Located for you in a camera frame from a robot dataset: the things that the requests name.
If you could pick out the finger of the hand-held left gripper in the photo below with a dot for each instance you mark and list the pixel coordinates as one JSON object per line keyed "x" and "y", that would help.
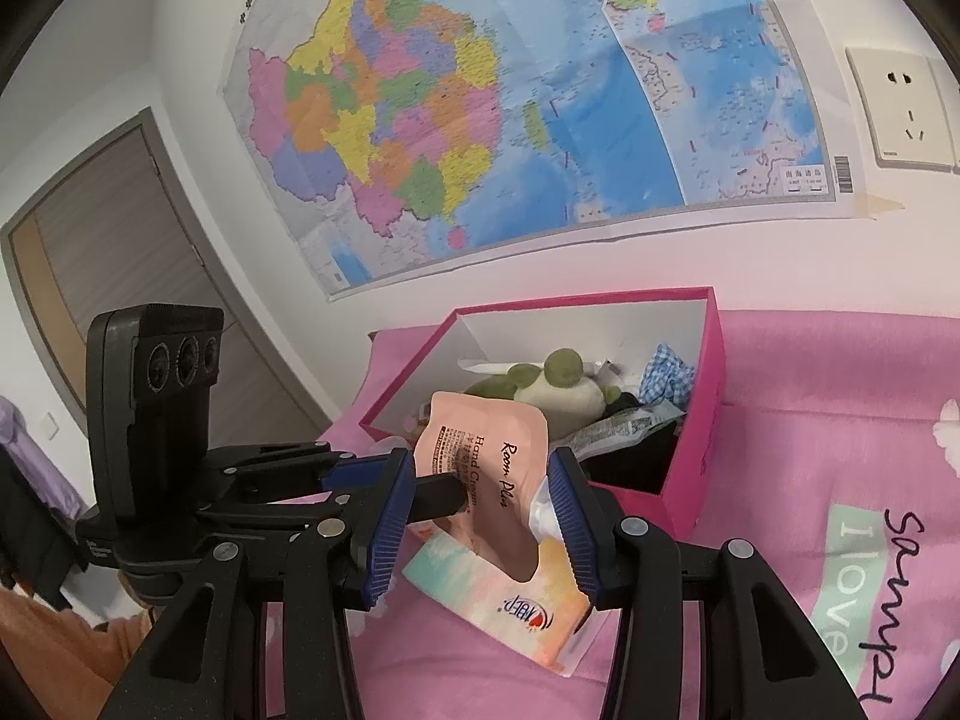
{"x": 300, "y": 465}
{"x": 435, "y": 496}

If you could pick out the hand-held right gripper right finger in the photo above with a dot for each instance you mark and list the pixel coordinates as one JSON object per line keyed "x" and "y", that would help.
{"x": 574, "y": 525}

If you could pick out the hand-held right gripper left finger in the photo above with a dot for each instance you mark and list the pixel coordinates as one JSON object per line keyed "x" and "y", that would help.
{"x": 386, "y": 532}

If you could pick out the pink hand cream pouch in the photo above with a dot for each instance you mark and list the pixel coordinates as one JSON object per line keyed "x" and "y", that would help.
{"x": 487, "y": 465}

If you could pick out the black cloth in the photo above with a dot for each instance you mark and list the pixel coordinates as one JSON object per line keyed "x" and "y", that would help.
{"x": 637, "y": 465}

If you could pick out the pastel soft tissue pack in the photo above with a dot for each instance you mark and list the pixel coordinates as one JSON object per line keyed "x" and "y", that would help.
{"x": 510, "y": 615}

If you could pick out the clear plastic packet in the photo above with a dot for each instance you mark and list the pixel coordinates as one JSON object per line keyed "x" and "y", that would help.
{"x": 622, "y": 424}

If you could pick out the pink cardboard box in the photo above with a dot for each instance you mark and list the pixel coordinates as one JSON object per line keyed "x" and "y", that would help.
{"x": 690, "y": 465}

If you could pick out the green frog plush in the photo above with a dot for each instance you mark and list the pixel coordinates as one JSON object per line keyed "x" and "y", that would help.
{"x": 555, "y": 390}

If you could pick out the blue gingham scrunchie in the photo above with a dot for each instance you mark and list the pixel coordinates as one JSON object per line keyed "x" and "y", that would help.
{"x": 667, "y": 379}

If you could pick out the person's left forearm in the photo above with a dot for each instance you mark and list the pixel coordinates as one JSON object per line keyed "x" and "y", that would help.
{"x": 45, "y": 652}

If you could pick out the purple cloth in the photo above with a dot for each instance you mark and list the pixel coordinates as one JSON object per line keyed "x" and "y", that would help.
{"x": 34, "y": 450}

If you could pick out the dark hanging clothing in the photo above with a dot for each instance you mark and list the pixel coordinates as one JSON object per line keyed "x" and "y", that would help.
{"x": 30, "y": 540}

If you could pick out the grey door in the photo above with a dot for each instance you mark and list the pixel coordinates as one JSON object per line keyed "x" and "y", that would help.
{"x": 112, "y": 240}

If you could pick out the pink printed bedsheet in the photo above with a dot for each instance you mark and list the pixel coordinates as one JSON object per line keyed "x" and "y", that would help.
{"x": 787, "y": 427}

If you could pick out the beige tape strip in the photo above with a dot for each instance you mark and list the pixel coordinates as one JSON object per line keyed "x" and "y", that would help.
{"x": 879, "y": 205}

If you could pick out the colourful wall map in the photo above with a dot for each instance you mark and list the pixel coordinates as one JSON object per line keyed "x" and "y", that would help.
{"x": 525, "y": 90}

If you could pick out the white wall socket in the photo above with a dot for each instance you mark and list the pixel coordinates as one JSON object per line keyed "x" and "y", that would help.
{"x": 896, "y": 109}

